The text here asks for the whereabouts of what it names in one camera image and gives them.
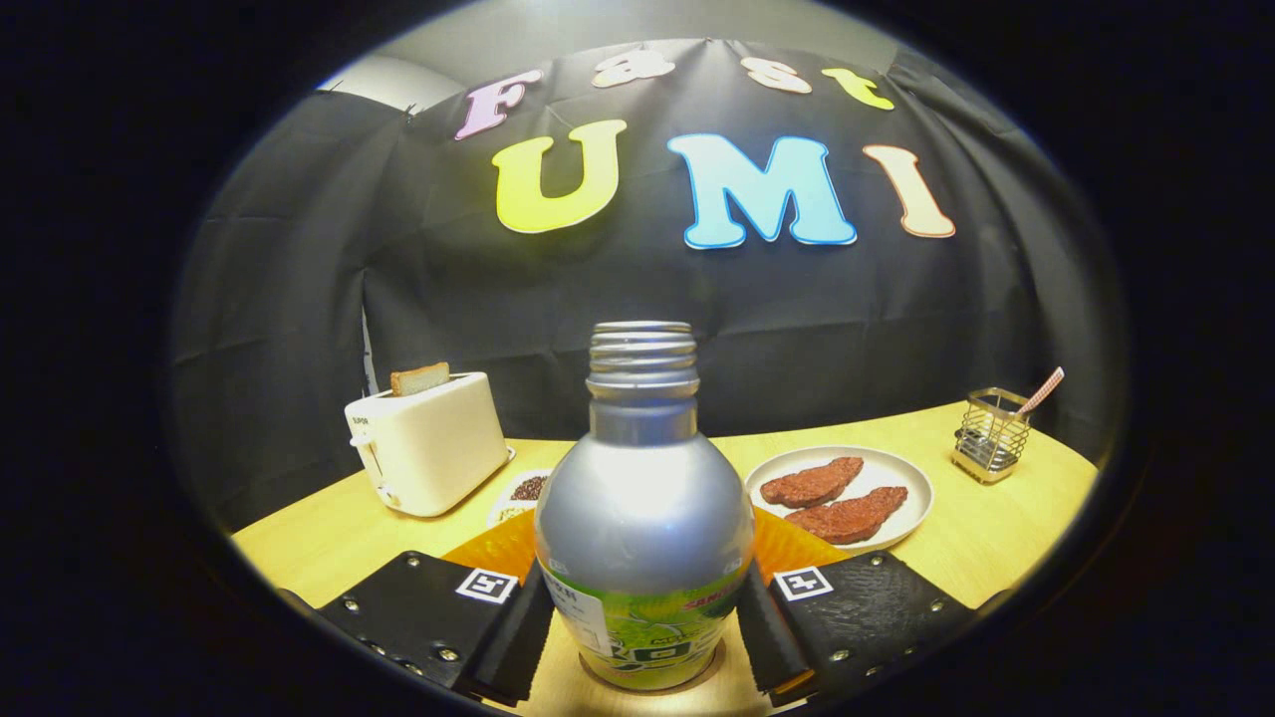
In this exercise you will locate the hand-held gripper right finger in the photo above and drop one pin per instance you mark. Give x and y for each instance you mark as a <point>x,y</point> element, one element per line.
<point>867,612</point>

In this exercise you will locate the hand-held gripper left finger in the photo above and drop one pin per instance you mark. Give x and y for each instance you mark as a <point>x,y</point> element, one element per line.
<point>418,617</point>

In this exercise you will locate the silver juice bottle green label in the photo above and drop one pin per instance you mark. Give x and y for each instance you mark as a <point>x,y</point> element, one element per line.
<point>642,508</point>

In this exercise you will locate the brown meat piece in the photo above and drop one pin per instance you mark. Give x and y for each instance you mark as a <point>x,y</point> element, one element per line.
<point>812,482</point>
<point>852,516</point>

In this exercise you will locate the wooden table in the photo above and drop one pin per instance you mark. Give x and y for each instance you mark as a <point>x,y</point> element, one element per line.
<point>329,543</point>

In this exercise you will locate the white round plate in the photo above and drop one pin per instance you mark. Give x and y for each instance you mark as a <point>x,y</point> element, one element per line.
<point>896,468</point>

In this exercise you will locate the small white bean dish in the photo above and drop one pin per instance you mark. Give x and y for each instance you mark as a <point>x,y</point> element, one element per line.
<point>523,490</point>

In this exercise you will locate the white toaster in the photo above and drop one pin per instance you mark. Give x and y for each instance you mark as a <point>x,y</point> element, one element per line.
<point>438,448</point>

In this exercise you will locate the toast slice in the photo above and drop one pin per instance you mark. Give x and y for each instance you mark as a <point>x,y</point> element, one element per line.
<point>418,379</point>

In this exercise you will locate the striped pink straw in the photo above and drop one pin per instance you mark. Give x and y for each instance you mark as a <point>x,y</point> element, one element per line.
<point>1044,388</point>

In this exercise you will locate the black backdrop cloth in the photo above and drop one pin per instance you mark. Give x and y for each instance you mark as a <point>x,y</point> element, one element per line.
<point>598,289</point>

